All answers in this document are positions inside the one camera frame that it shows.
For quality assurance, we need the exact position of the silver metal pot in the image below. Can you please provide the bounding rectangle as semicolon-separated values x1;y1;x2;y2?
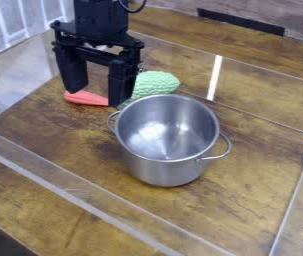
107;94;227;187

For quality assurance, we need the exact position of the green knitted object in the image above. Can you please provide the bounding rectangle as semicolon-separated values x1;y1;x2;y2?
118;71;180;109

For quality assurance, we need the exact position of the black wall strip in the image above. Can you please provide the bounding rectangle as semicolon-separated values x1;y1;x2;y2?
196;8;286;36

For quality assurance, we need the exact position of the spoon with red handle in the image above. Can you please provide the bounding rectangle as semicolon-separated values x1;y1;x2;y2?
64;90;108;106

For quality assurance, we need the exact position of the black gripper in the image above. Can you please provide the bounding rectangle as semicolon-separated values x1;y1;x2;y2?
51;0;144;107

